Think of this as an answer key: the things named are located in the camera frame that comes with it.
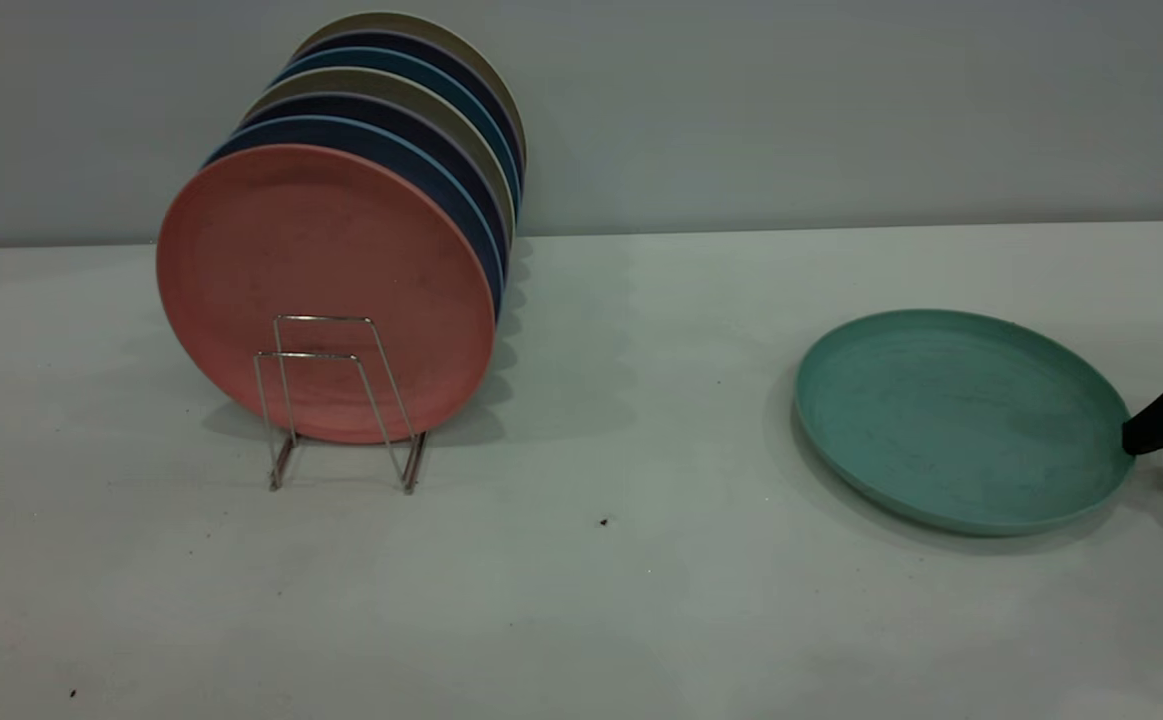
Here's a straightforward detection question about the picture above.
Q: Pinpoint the green round plate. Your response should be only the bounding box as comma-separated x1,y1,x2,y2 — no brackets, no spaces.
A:
793,308,1137,538

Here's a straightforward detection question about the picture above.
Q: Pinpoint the navy plate light blue rim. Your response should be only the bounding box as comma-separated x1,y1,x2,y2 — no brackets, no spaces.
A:
203,115,508,323

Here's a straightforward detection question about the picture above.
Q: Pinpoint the dark purple plate lilac rim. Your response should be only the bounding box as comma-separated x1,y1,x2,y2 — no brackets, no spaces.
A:
241,91,514,283
295,29,527,191

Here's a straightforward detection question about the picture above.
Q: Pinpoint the teal blue round plate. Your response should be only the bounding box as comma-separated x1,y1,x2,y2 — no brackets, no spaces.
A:
271,46,524,216

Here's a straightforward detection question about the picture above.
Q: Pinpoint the beige round plate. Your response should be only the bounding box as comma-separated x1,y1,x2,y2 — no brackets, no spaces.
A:
291,11,529,181
240,66,519,251

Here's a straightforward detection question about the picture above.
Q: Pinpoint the pink round plate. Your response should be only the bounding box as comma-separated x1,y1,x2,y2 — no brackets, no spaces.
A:
156,144,498,446

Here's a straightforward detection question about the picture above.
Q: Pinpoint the metal wire plate rack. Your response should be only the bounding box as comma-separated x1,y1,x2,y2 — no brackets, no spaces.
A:
254,315,430,495

